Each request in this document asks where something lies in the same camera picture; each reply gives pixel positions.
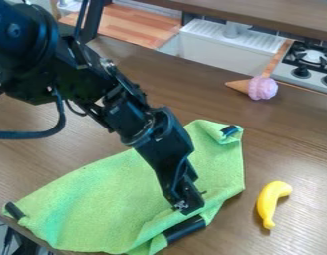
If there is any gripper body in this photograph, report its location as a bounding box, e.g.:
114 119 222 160
133 107 208 216

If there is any green cloth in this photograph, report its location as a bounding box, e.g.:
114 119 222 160
2 119 248 255

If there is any yellow toy banana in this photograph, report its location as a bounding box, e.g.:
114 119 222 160
255 180 294 231

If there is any pink toy ice cream cone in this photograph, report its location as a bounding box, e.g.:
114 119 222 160
224 75 281 102

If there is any toy sink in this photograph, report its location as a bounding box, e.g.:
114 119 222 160
154 17 289 77

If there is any tap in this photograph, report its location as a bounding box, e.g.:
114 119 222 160
221 21 254 40

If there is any toy stove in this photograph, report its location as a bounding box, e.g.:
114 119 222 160
269 39 327 97

